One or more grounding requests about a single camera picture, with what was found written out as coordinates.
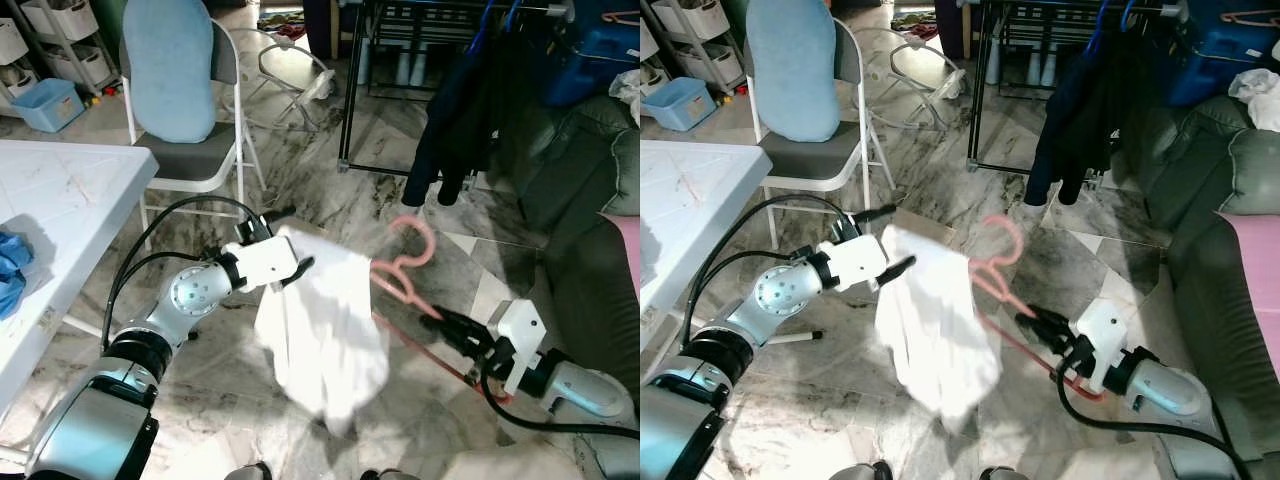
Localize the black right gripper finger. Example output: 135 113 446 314
436 307 493 338
1014 316 1067 352
429 317 483 354
1026 307 1078 337

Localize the white shirt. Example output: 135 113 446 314
252 224 392 437
874 224 1004 432

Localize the pink clothes hanger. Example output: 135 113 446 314
964 214 1112 402
369 214 517 407

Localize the blue shirt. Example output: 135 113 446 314
0 227 37 322

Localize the white metal folding chair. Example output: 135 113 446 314
744 19 897 252
119 19 270 237

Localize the black clothes drying rack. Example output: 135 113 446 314
967 0 1280 177
336 0 641 177

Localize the white plastic folding table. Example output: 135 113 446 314
640 139 827 347
0 139 162 412

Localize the pink sofa cover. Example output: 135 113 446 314
1214 211 1280 402
596 211 641 302

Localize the light blue cushion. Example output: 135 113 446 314
121 0 217 144
744 0 840 144

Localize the navy garment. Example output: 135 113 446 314
401 29 502 207
1024 29 1112 207

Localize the dark green sofa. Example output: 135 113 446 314
1129 94 1280 480
499 94 641 412

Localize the light blue plastic basket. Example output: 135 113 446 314
9 77 87 134
640 77 717 134

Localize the white storage shelf unit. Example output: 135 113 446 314
0 0 127 102
640 0 747 97

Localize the crumpled white cloth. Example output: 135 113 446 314
607 67 641 127
1227 67 1280 132

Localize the blue storage bin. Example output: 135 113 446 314
544 15 641 110
1164 0 1280 110

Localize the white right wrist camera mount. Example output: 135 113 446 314
494 299 550 397
1074 297 1132 394

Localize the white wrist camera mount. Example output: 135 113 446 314
1074 297 1132 394
494 299 550 397
231 234 302 294
824 234 890 294

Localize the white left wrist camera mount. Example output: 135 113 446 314
231 234 302 294
824 234 890 294

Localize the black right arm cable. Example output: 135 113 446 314
1056 365 1256 480
478 362 641 443

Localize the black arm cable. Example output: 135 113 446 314
690 194 866 347
99 194 267 352
1056 365 1256 480
478 362 641 443

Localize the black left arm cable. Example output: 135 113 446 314
690 194 866 347
99 194 267 352

